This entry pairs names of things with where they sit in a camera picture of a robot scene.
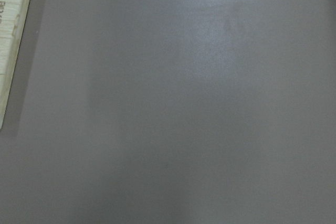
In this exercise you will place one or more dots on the wooden cutting board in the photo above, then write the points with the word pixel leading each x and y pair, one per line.
pixel 13 17

